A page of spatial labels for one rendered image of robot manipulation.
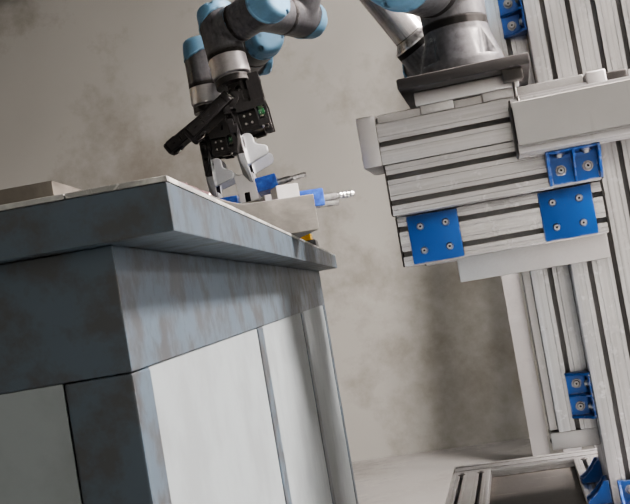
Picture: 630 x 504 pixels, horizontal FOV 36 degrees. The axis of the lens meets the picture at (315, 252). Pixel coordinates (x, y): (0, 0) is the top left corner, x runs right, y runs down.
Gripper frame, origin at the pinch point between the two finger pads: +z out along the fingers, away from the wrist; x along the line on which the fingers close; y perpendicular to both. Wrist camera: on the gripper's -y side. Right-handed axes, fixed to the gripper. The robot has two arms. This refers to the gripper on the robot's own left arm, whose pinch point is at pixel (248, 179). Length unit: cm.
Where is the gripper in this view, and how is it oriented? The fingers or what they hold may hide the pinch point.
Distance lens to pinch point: 186.5
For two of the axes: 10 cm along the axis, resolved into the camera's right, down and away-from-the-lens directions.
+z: 2.7, 9.5, -1.6
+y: 9.6, -2.8, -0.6
